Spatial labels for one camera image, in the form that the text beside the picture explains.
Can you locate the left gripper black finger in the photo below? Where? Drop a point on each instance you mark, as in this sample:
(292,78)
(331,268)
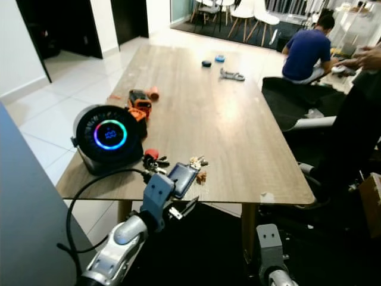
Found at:
(155,167)
(184,208)

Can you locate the silver key bunch brown charm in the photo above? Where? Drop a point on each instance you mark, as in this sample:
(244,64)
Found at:
(195,162)

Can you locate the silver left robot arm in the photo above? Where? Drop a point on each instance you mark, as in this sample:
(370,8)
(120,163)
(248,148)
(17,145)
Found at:
(122,247)

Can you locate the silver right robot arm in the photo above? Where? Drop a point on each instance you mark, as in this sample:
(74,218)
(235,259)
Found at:
(283,280)

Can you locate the red key fob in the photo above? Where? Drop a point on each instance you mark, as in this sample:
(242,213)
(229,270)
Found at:
(151,154)

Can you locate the wooden dining table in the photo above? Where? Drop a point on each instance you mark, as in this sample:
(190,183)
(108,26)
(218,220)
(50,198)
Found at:
(220,137)

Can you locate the orange black power drill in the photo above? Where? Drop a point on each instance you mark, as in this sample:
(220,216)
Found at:
(139,101)

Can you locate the small orange tool bit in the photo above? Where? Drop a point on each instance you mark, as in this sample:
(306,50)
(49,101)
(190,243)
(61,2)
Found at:
(116,97)

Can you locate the silver grey metal tool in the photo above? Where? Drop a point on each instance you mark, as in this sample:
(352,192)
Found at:
(231,75)

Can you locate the small black round puck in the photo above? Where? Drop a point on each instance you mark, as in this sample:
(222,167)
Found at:
(206,63)

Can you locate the small blue round puck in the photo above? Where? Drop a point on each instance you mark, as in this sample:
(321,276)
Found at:
(219,58)

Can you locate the dark floor rug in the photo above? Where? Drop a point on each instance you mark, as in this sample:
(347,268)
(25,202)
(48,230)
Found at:
(214,37)

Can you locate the white dining chair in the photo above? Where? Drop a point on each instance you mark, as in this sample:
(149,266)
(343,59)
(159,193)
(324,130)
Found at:
(268,15)
(208,7)
(244,9)

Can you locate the person in blue shirt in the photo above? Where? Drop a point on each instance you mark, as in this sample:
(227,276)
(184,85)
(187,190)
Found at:
(306,53)

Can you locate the person in black clothes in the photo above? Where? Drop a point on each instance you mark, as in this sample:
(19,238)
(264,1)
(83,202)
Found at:
(357,119)

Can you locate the brown cardboard box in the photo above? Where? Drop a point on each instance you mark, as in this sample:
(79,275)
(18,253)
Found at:
(372,202)

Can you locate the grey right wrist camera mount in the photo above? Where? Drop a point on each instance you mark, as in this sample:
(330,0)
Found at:
(269,244)

